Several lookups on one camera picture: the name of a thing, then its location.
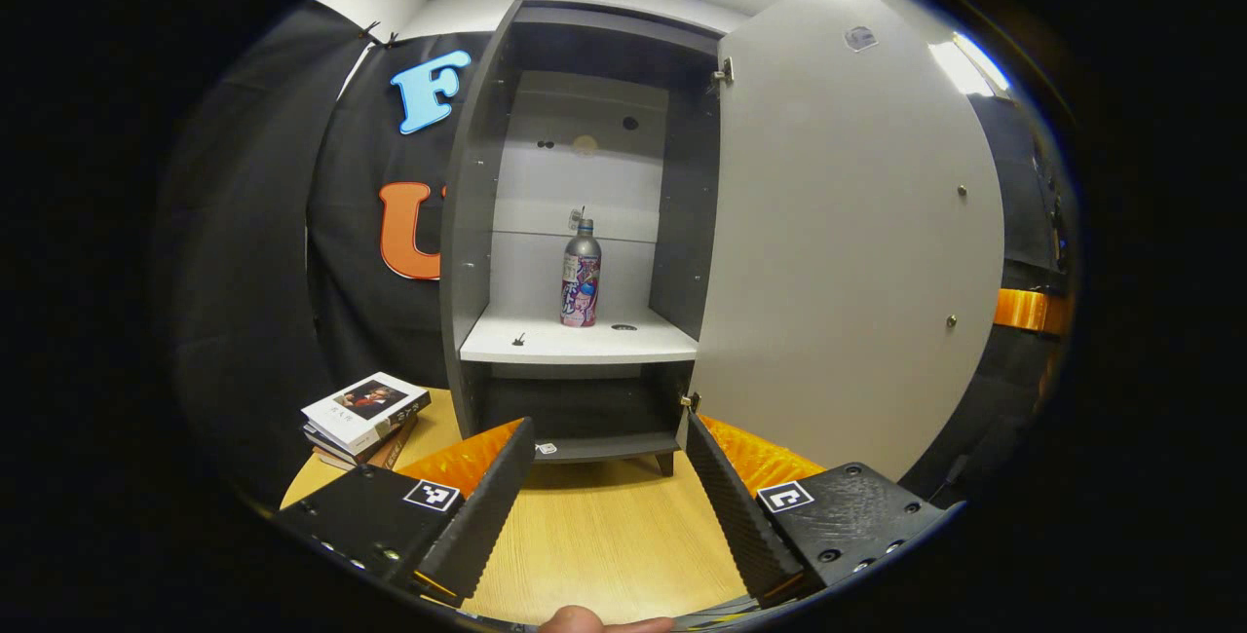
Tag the black backdrop cloth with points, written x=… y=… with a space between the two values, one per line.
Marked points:
x=253 y=273

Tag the thin white book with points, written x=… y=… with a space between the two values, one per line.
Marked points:
x=336 y=448

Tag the grey cabinet door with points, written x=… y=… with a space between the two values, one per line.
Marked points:
x=838 y=253

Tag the brown book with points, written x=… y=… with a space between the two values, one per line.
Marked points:
x=395 y=453

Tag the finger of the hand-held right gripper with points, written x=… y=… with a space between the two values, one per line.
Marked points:
x=1023 y=310

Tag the silver bottle with colourful label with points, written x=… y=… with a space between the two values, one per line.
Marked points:
x=581 y=282

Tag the metal door hinge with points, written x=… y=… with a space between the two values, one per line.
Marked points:
x=690 y=402
x=722 y=72

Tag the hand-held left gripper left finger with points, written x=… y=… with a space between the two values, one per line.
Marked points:
x=482 y=516

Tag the white cabinet shelf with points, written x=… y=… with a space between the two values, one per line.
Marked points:
x=585 y=341

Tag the ceiling light panel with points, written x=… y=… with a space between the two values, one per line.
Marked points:
x=960 y=68

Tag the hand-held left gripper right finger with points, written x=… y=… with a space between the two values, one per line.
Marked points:
x=745 y=526

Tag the white portrait cover book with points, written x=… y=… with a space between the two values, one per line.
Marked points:
x=365 y=409

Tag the dark grey cabinet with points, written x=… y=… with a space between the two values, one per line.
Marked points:
x=468 y=224

